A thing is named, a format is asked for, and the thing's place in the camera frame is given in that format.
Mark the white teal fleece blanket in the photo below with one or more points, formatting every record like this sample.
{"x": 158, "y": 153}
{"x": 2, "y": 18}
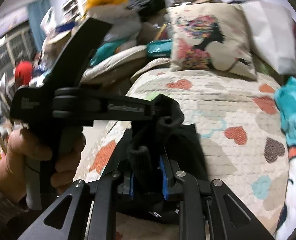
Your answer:
{"x": 285, "y": 99}

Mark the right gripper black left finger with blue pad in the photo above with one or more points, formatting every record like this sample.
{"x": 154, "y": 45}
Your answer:
{"x": 84, "y": 211}

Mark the heart pattern quilt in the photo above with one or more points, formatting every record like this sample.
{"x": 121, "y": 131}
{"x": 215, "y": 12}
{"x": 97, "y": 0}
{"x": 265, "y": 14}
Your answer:
{"x": 239, "y": 131}

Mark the white pillow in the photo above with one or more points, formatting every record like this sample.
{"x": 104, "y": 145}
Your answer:
{"x": 272, "y": 36}

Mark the red round object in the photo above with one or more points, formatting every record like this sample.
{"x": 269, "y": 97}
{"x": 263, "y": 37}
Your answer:
{"x": 23, "y": 73}

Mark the person's left hand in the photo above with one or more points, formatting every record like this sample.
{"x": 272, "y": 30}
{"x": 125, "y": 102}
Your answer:
{"x": 23, "y": 144}

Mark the teal box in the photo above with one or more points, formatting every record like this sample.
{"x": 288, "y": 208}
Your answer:
{"x": 159, "y": 48}

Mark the printed lady cushion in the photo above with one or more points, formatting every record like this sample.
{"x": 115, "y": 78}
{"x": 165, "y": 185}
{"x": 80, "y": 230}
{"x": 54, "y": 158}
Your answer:
{"x": 211, "y": 36}

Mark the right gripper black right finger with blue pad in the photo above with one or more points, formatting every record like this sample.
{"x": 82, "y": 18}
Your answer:
{"x": 208, "y": 209}

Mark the grey padded cushion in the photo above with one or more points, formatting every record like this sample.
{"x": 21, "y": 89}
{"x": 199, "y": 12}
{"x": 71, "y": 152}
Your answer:
{"x": 125, "y": 56}

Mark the black pants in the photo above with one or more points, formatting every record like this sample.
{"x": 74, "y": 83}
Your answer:
{"x": 138, "y": 153}

